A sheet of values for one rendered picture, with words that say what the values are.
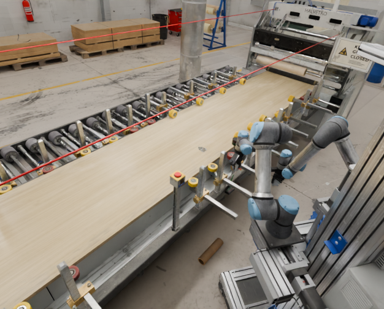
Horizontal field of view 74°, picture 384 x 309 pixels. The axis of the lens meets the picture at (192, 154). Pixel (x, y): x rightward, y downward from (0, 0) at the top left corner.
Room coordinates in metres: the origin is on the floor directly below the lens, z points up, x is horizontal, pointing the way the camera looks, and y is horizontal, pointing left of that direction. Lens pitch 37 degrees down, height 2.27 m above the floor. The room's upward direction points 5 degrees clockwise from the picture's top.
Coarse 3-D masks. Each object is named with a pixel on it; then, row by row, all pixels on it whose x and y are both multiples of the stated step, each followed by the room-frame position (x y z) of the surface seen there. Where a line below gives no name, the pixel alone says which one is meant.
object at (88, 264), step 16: (304, 96) 3.60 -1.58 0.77; (208, 176) 1.80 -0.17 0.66; (160, 208) 1.31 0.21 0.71; (144, 224) 1.19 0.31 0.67; (112, 240) 0.97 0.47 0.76; (128, 240) 1.07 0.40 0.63; (96, 256) 0.88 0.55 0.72; (80, 272) 0.78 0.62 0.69; (48, 288) 0.64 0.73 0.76; (64, 288) 0.70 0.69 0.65; (32, 304) 0.57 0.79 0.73; (48, 304) 0.61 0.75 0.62
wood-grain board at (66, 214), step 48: (240, 96) 3.11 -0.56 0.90; (288, 96) 3.24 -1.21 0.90; (144, 144) 1.89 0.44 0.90; (192, 144) 1.95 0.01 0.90; (48, 192) 1.22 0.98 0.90; (96, 192) 1.26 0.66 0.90; (144, 192) 1.30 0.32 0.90; (0, 240) 0.82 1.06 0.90; (48, 240) 0.85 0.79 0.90; (96, 240) 0.87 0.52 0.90; (0, 288) 0.56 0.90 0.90
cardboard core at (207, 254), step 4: (216, 240) 1.51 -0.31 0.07; (220, 240) 1.51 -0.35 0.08; (212, 244) 1.47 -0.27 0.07; (216, 244) 1.47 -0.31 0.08; (220, 244) 1.48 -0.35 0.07; (208, 248) 1.42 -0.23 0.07; (212, 248) 1.42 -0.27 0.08; (216, 248) 1.43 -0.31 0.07; (204, 252) 1.38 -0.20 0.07; (208, 252) 1.38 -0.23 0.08; (212, 252) 1.39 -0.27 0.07; (200, 256) 1.33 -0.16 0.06; (204, 256) 1.33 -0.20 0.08; (208, 256) 1.34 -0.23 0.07; (200, 260) 1.32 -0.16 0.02; (204, 260) 1.30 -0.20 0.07; (208, 260) 1.32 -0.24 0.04; (204, 264) 1.27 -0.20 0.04
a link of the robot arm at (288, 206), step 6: (282, 198) 0.99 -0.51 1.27; (288, 198) 1.00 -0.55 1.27; (282, 204) 0.95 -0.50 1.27; (288, 204) 0.95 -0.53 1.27; (294, 204) 0.96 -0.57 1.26; (282, 210) 0.93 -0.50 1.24; (288, 210) 0.92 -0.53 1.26; (294, 210) 0.92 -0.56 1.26; (282, 216) 0.91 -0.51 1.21; (288, 216) 0.92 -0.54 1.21; (294, 216) 0.93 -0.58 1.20; (282, 222) 0.92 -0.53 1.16; (288, 222) 0.92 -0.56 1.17
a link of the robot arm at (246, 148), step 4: (240, 140) 1.53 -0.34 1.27; (244, 140) 1.51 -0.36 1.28; (248, 140) 1.53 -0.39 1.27; (240, 144) 1.49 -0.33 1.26; (244, 144) 1.47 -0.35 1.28; (248, 144) 1.47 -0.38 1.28; (252, 144) 1.48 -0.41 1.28; (240, 148) 1.46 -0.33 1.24; (244, 148) 1.43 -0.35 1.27; (248, 148) 1.44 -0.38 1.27; (252, 148) 1.46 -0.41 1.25; (244, 152) 1.43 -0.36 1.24; (248, 152) 1.44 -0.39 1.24
